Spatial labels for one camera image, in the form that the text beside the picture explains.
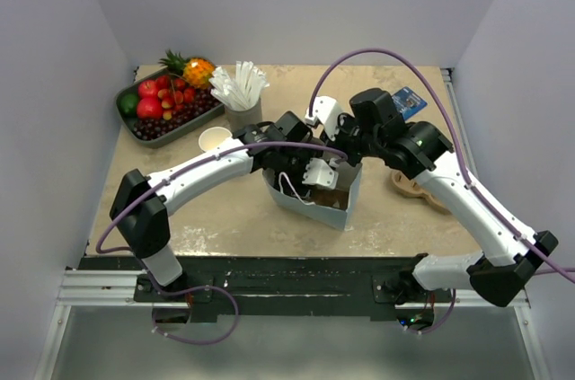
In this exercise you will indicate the stack of paper cups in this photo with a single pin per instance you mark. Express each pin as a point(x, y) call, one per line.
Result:
point(213, 137)

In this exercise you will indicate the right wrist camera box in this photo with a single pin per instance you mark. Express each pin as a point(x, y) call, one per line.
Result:
point(324, 111)

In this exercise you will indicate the grey fruit tray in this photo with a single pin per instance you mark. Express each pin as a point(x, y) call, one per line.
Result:
point(166, 83)

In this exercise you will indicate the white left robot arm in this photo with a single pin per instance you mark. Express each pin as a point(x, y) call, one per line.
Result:
point(144, 203)

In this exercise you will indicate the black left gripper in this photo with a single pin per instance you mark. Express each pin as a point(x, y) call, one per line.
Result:
point(286, 184)

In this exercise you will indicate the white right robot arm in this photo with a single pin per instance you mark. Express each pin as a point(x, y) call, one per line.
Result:
point(510, 251)

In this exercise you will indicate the dark purple grape bunch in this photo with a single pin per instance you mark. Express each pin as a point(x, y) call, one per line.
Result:
point(180, 108)

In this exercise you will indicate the cardboard cup carrier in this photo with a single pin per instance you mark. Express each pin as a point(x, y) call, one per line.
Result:
point(412, 190)
point(337, 199)

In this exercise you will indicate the pineapple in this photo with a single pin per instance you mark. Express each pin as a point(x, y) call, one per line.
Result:
point(195, 71)

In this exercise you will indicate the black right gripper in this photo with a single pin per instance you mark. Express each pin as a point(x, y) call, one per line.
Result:
point(344, 122)

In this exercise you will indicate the blue card package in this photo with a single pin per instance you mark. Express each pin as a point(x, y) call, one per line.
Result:
point(408, 102)

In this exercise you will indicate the green lime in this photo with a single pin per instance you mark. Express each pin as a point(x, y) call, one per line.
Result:
point(128, 105)

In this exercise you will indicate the light blue paper bag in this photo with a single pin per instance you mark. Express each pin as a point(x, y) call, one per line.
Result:
point(298, 201)

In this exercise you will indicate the red apple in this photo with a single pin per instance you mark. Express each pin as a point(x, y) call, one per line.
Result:
point(147, 89)
point(149, 108)

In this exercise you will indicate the metal straw holder tin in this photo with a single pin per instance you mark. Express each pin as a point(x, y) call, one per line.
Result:
point(238, 119)

